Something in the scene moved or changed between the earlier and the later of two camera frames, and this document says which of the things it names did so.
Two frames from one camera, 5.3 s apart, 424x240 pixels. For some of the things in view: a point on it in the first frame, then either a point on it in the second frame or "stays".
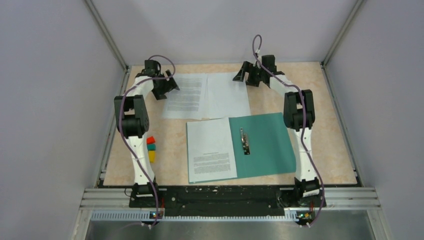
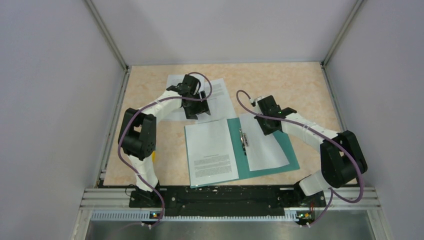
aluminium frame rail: x=344 y=198 stays
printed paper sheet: x=210 y=153 stays
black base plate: x=228 y=198 stays
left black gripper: x=169 y=85 → x=202 y=107
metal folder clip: x=244 y=140 stays
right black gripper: x=248 y=68 → x=266 y=131
